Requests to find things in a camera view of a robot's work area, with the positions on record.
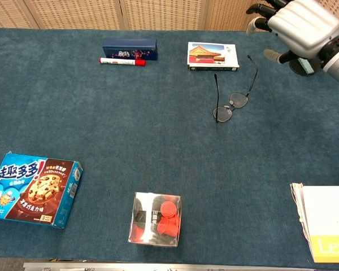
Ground aluminium rail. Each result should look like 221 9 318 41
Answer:
23 261 314 271

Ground white yellow Lexicon book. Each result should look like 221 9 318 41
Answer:
301 185 339 264

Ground blue chocolate cookie box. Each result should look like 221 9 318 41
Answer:
0 152 84 229

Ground palace picture postcard box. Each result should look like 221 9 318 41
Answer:
187 41 240 71

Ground teal white eraser block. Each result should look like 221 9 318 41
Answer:
298 58 314 76

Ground worn pinkish paper stack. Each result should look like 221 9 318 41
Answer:
290 182 313 243

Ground navy blue pencil case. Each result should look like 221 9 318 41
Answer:
102 38 159 61

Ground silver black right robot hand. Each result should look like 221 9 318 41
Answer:
245 0 339 65

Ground black mesh pen holder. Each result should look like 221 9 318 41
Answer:
289 56 324 76

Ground clear box with red pieces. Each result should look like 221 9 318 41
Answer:
127 191 182 248

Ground red white marker pen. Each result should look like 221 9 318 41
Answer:
98 57 147 68

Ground beige woven folding screen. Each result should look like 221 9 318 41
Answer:
0 0 339 32

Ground black-framed eyeglasses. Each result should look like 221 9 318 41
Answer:
212 55 258 124

